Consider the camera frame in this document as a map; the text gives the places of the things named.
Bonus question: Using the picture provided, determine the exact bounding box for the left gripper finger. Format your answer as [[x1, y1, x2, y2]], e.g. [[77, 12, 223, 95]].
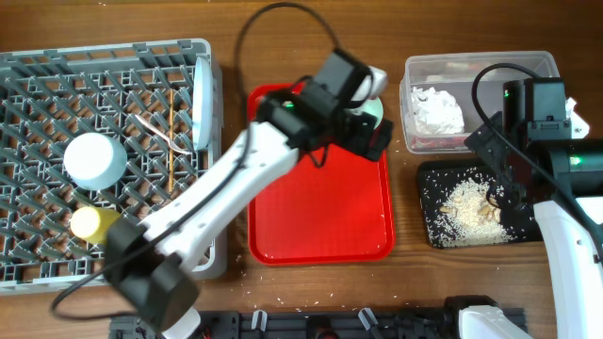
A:
[[367, 119, 393, 162], [338, 113, 377, 153]]

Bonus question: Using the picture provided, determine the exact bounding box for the black waste tray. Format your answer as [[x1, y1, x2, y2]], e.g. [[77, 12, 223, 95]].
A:
[[416, 159, 543, 250]]

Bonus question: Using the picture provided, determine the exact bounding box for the red serving tray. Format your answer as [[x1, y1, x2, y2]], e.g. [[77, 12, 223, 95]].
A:
[[246, 80, 396, 266]]

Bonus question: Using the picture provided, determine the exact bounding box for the white napkin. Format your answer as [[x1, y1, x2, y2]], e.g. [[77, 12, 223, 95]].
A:
[[411, 87, 464, 135]]

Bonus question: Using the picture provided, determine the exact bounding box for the small light blue bowl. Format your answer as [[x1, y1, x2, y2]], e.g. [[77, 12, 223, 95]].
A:
[[63, 133, 127, 191]]

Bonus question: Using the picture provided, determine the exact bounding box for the large light blue plate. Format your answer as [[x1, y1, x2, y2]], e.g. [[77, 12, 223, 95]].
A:
[[192, 57, 213, 151]]

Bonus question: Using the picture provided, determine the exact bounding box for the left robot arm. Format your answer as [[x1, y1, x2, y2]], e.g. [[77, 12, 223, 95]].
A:
[[104, 74, 392, 338]]

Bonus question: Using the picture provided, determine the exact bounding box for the clear plastic bin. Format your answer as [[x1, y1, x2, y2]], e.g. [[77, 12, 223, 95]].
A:
[[399, 51, 560, 154]]

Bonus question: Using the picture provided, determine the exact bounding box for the wooden chopstick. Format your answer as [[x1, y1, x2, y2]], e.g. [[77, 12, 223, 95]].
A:
[[169, 89, 174, 193]]

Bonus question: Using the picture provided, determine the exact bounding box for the yellow cup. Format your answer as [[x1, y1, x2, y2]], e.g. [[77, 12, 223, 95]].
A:
[[70, 206, 121, 244]]

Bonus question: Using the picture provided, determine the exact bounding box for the white plastic fork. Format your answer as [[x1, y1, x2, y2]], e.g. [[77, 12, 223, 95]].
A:
[[134, 115, 191, 155]]

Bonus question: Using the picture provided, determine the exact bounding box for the green bowl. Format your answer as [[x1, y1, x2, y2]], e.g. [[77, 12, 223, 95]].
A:
[[351, 97, 383, 129]]

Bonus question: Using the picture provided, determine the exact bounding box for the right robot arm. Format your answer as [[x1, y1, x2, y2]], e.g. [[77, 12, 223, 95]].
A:
[[464, 113, 602, 338]]

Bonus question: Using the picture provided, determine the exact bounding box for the leftover rice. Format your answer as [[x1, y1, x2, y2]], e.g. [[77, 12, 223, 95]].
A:
[[419, 167, 516, 249]]

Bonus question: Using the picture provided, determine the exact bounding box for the red snack wrapper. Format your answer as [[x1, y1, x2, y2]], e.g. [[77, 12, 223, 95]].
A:
[[414, 136, 466, 149]]

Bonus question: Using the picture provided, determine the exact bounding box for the grey dishwasher rack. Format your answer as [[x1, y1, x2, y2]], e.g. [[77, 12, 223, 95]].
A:
[[1, 39, 223, 295]]

